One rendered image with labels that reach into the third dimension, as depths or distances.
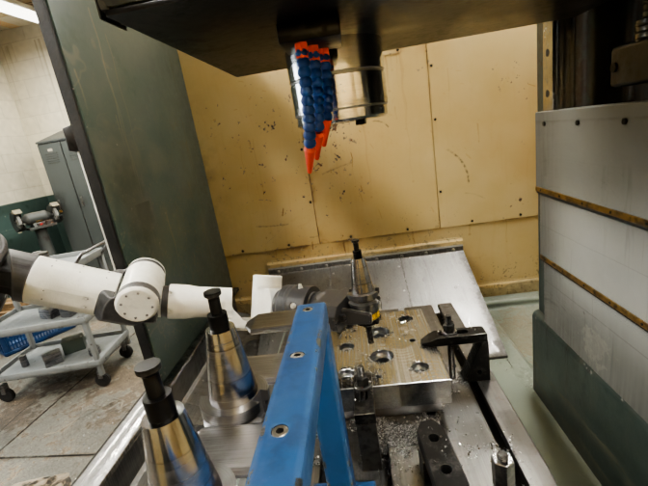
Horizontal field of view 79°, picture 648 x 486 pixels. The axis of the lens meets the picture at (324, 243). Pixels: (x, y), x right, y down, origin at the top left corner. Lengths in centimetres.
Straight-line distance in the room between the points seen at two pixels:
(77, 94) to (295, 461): 105
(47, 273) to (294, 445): 64
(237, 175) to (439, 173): 87
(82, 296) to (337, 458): 54
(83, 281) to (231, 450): 57
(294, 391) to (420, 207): 147
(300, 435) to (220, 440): 7
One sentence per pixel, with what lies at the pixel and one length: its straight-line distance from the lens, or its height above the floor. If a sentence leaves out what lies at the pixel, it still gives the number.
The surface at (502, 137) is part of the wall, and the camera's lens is 183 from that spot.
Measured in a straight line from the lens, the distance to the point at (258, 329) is 52.
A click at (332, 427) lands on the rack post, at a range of 61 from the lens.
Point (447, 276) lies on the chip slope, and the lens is 174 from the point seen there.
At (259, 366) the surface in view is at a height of 122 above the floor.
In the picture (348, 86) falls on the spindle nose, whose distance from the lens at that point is 64.
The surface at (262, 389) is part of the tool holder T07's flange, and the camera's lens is 39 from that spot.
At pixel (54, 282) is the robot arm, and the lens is 87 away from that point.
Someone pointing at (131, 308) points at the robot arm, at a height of 119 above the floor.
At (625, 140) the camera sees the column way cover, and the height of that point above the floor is 136.
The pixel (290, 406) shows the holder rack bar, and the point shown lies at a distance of 36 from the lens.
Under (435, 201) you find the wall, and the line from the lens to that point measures 179.
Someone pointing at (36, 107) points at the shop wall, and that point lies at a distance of 671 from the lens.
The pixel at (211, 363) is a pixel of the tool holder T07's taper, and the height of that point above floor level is 127.
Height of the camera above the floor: 144
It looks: 15 degrees down
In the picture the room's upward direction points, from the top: 9 degrees counter-clockwise
